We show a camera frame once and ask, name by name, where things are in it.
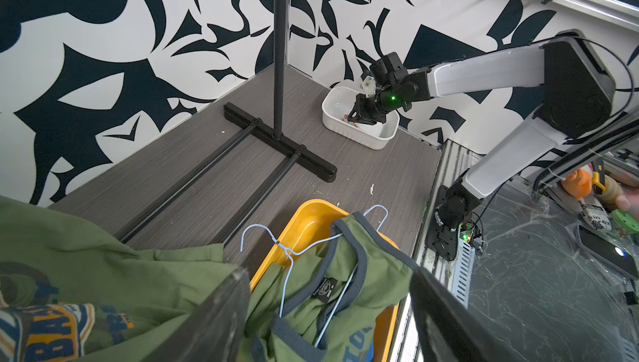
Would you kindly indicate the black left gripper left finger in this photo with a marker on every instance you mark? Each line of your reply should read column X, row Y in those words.
column 213, row 332

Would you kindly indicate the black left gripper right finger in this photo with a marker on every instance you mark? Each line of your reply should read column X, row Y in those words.
column 446, row 330

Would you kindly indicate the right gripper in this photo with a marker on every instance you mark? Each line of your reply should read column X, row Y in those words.
column 368, row 110

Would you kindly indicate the green tank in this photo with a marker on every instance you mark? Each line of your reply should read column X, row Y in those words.
column 329, row 292
column 72, row 291

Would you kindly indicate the small circuit board right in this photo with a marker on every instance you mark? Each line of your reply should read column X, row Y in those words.
column 472, row 233

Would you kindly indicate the yellow plastic tray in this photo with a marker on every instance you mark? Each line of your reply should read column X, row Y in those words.
column 309, row 224

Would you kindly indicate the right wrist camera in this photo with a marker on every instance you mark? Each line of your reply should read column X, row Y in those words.
column 368, row 85

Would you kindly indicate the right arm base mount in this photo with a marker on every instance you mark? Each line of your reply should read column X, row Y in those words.
column 443, row 232

